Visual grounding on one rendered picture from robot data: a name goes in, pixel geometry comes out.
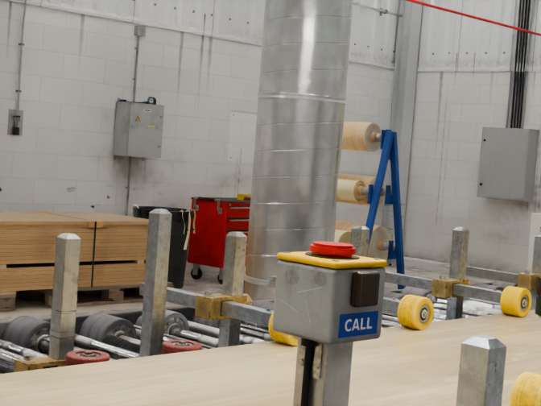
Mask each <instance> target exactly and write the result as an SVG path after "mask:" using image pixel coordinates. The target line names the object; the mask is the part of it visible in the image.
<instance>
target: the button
mask: <svg viewBox="0 0 541 406"><path fill-rule="evenodd" d="M310 251H312V253H313V254H314V255H321V256H327V257H337V258H350V257H353V255H355V254H356V248H355V247H353V245H352V244H348V243H342V242H313V244H311V245H310Z"/></svg>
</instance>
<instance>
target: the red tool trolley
mask: <svg viewBox="0 0 541 406"><path fill-rule="evenodd" d="M191 199H192V209H194V210H195V211H196V220H195V234H194V233H193V231H190V236H189V246H188V263H193V269H192V271H191V276H192V278H193V279H194V280H198V279H200V278H201V276H202V270H201V269H200V265H205V266H210V267H219V268H220V271H219V275H218V277H217V279H218V282H219V283H220V284H222V282H223V271H224V259H225V238H226V235H227V234H228V233H230V232H242V233H243V234H244V235H246V236H247V242H248V230H249V220H250V201H244V200H238V199H237V198H236V197H191ZM247 242H246V252H247ZM245 266H246V263H245Z"/></svg>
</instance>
